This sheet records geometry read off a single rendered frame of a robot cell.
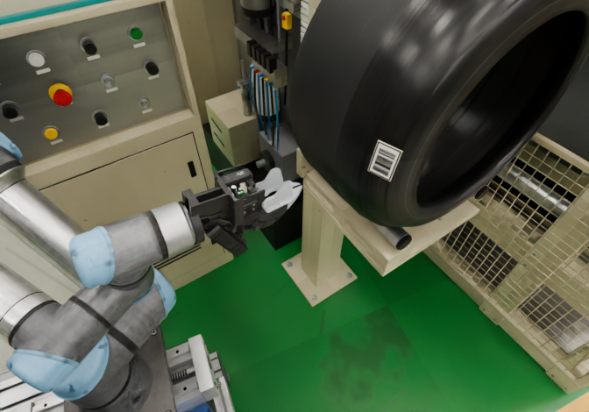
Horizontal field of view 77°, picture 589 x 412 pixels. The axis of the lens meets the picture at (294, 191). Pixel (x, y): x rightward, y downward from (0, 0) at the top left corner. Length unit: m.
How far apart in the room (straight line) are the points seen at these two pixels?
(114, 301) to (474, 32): 0.62
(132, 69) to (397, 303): 1.44
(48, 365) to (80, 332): 0.05
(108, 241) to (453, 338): 1.57
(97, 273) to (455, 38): 0.55
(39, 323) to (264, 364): 1.19
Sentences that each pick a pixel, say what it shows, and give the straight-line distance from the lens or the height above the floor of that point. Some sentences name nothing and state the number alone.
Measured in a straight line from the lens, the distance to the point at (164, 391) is 0.97.
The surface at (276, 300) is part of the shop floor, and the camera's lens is 1.79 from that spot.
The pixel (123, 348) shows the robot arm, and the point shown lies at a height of 0.91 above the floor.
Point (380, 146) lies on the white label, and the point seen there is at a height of 1.26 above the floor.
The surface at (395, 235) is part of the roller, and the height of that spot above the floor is 0.92.
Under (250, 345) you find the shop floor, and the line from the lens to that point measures 1.73.
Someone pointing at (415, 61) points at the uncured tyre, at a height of 1.37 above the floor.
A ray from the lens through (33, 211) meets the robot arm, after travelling 0.83.
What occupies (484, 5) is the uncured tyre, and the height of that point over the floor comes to 1.43.
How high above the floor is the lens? 1.63
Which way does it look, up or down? 49 degrees down
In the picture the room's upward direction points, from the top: straight up
